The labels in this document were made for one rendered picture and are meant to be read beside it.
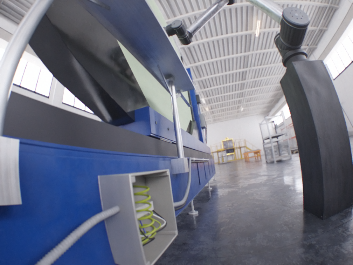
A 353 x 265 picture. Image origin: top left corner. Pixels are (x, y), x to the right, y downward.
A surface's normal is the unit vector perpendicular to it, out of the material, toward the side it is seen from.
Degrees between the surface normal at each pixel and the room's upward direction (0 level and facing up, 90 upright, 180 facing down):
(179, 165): 90
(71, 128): 90
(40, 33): 153
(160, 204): 90
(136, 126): 90
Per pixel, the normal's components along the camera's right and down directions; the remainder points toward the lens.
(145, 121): -0.31, -0.17
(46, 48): -0.03, 0.79
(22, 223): 0.94, -0.18
